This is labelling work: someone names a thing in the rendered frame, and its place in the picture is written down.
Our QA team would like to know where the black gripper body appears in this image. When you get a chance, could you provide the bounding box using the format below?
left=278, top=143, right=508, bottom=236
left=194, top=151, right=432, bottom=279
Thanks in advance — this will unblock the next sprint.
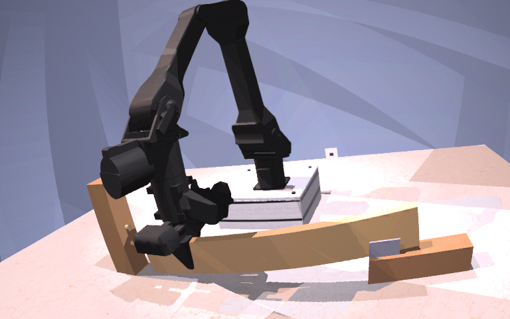
left=133, top=171, right=198, bottom=256

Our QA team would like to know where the long wooden bed rail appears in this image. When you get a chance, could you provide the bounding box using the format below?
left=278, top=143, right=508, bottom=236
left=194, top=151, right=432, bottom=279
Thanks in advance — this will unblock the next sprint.
left=147, top=201, right=420, bottom=274

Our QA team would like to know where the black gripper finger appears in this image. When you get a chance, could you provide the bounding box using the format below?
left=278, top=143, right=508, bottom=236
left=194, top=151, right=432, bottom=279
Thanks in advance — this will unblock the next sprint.
left=185, top=220, right=206, bottom=238
left=172, top=234, right=194, bottom=270

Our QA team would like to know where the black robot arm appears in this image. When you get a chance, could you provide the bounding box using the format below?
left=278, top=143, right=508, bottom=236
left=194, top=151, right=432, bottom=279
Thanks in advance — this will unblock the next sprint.
left=100, top=0, right=291, bottom=225

